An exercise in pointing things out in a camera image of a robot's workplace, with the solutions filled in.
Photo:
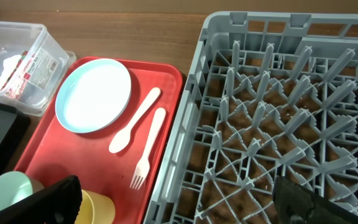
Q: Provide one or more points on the white plastic spoon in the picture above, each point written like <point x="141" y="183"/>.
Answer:
<point x="122" y="137"/>

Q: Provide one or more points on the mint green bowl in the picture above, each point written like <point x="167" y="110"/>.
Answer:
<point x="16" y="186"/>

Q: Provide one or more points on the red snack wrapper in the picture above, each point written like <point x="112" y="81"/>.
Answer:
<point x="15" y="87"/>

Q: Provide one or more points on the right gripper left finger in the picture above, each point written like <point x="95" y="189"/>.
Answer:
<point x="58" y="203"/>

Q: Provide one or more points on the white plastic fork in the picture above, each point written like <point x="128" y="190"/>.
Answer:
<point x="143" y="166"/>

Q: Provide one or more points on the clear plastic waste bin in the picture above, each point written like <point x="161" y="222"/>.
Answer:
<point x="32" y="65"/>

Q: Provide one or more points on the grey dishwasher rack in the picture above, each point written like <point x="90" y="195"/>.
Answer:
<point x="268" y="94"/>

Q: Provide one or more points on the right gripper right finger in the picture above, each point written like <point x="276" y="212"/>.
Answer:
<point x="296" y="204"/>

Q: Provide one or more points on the light blue plate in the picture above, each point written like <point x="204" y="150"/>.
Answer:
<point x="93" y="96"/>

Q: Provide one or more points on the yellow plastic cup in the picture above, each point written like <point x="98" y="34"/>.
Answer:
<point x="95" y="209"/>

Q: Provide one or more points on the red serving tray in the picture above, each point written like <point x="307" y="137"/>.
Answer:
<point x="54" y="152"/>

